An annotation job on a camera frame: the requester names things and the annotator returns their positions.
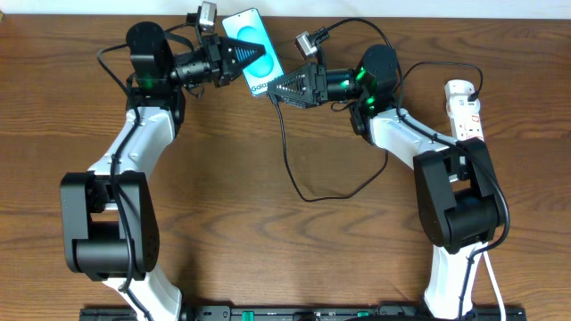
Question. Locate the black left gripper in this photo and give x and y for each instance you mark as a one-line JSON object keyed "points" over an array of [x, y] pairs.
{"points": [[215, 60]]}

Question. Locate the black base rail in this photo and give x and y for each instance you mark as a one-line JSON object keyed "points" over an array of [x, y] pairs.
{"points": [[392, 311]]}

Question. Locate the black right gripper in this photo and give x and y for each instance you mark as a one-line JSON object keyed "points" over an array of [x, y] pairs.
{"points": [[314, 93]]}

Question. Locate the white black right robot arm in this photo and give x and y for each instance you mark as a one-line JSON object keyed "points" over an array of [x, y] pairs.
{"points": [[461, 207]]}

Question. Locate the white power strip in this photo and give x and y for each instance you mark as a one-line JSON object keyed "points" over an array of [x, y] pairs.
{"points": [[463, 113]]}

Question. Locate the silver Galaxy smartphone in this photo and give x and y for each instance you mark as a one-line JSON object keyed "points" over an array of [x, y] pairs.
{"points": [[255, 47]]}

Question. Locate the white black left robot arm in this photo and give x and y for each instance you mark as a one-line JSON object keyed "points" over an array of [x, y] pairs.
{"points": [[110, 231]]}

